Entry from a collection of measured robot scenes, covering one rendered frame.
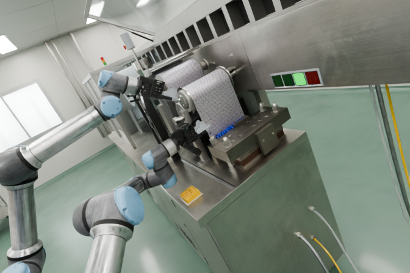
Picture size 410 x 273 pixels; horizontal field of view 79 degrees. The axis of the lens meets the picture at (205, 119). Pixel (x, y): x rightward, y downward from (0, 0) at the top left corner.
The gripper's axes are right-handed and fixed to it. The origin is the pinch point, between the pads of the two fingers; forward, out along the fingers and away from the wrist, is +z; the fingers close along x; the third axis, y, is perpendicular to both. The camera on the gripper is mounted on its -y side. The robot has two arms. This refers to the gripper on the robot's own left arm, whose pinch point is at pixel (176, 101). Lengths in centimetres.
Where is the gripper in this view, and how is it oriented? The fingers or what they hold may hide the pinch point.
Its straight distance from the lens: 120.6
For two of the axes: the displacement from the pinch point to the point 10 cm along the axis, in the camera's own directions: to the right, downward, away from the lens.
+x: -4.8, -0.7, 8.8
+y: 2.0, -9.8, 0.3
